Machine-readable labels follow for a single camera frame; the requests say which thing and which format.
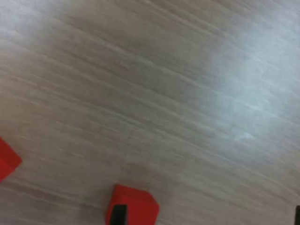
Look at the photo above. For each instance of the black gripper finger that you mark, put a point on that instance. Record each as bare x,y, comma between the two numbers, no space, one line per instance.
298,218
119,216

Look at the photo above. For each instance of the red cube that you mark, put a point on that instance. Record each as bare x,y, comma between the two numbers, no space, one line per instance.
140,206
8,161

